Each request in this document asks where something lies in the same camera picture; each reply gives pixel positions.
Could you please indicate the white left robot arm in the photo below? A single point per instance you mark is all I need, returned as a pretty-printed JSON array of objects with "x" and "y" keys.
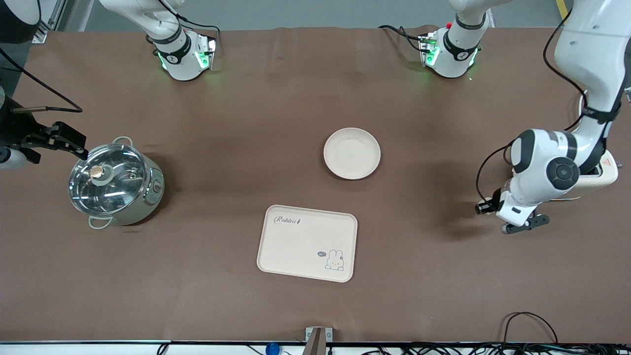
[{"x": 542, "y": 167}]

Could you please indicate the aluminium frame post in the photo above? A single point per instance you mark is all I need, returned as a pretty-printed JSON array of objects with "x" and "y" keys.
[{"x": 43, "y": 34}]

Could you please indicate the round cream plate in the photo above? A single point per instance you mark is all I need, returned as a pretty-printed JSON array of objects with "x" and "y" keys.
[{"x": 352, "y": 154}]

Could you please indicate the glass pot lid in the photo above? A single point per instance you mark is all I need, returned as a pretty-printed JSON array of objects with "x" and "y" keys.
[{"x": 111, "y": 190}]

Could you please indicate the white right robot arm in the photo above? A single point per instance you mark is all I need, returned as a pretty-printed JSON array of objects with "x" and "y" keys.
[{"x": 177, "y": 54}]

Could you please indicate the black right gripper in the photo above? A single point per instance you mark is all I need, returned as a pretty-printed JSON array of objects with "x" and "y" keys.
[{"x": 15, "y": 129}]

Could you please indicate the blue round knob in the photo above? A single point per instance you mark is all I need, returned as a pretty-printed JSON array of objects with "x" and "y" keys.
[{"x": 272, "y": 349}]

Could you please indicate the cream rabbit print tray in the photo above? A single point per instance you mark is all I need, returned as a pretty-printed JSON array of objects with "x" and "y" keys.
[{"x": 296, "y": 246}]

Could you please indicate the silver electric cooking pot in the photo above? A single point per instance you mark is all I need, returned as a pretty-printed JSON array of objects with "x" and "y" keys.
[{"x": 148, "y": 197}]

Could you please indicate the cream two-slot toaster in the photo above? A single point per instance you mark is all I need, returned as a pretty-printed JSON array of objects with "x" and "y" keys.
[{"x": 604, "y": 177}]

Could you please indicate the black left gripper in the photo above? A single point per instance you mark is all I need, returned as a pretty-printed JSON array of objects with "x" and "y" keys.
[{"x": 485, "y": 206}]

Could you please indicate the brown table mat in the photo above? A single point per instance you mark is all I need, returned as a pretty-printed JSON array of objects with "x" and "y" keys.
[{"x": 315, "y": 98}]

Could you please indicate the metal table edge bracket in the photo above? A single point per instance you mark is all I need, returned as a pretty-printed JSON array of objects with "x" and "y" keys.
[{"x": 318, "y": 340}]

